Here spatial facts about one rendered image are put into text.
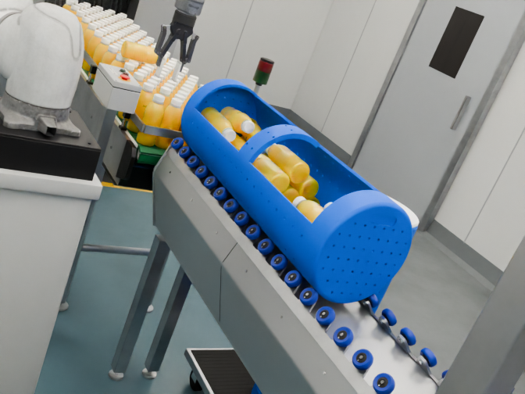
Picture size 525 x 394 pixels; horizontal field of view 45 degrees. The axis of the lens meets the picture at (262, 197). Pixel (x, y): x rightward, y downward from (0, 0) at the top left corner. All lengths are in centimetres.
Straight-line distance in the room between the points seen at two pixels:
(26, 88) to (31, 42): 11
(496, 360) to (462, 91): 491
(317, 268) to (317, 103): 579
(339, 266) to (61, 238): 69
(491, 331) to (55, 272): 117
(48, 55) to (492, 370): 114
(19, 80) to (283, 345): 87
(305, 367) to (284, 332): 11
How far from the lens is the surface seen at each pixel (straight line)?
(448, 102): 578
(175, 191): 211
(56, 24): 157
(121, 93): 221
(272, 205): 161
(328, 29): 739
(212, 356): 266
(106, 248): 280
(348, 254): 151
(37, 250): 168
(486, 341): 87
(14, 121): 158
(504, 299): 85
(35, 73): 157
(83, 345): 274
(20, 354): 187
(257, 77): 269
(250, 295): 168
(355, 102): 671
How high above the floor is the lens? 163
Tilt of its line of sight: 19 degrees down
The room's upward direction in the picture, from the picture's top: 22 degrees clockwise
